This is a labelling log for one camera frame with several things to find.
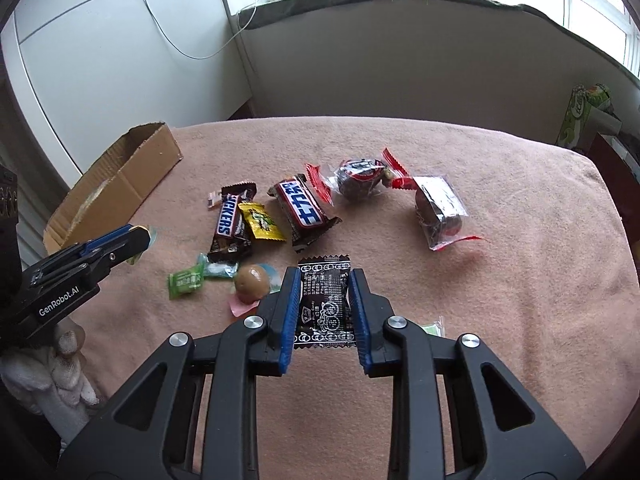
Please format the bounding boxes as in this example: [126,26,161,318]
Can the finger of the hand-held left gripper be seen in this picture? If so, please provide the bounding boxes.
[80,224,135,257]
[87,228,152,282]

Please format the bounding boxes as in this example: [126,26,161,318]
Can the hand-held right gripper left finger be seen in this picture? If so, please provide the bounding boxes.
[57,266,303,480]

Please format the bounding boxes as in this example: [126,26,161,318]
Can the white ribbed radiator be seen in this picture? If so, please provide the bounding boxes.
[15,180,71,266]

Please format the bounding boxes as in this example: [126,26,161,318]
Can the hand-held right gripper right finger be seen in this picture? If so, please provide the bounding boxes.
[347,268,588,480]

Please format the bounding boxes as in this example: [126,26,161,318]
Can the white cabinet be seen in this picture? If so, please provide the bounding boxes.
[0,0,253,186]

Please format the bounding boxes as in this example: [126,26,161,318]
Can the cardboard box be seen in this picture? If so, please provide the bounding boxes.
[42,121,183,256]

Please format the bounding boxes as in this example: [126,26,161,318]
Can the brown ball candy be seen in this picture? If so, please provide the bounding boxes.
[227,262,283,318]

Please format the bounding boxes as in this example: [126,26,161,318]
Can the brown chocolate bar blue print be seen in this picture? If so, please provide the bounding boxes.
[267,174,343,253]

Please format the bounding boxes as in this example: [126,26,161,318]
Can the pale green candy wrapper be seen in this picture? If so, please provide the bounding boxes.
[125,225,160,266]

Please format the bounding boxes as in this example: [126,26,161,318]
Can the dark brown furniture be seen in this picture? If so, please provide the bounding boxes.
[585,132,640,261]

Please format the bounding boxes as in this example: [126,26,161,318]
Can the yellow candy packet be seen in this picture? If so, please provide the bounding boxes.
[237,201,287,242]

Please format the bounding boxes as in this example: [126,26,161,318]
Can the white cable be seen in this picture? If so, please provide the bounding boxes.
[140,0,261,59]

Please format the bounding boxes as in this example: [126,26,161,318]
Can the person's left hand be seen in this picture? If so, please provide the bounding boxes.
[0,321,101,441]

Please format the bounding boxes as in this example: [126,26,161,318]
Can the clear red-ended dark snack packet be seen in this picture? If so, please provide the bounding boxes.
[305,147,411,203]
[411,175,486,252]

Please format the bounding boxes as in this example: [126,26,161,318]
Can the green printed box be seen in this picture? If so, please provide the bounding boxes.
[557,84,623,150]

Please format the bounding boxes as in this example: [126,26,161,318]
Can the pale teal candy packet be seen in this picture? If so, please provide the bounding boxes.
[196,253,238,279]

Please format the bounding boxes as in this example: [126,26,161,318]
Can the green candy packet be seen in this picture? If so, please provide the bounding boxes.
[167,265,208,300]

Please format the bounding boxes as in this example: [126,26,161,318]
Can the black printed candy packet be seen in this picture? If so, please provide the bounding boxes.
[294,255,357,350]

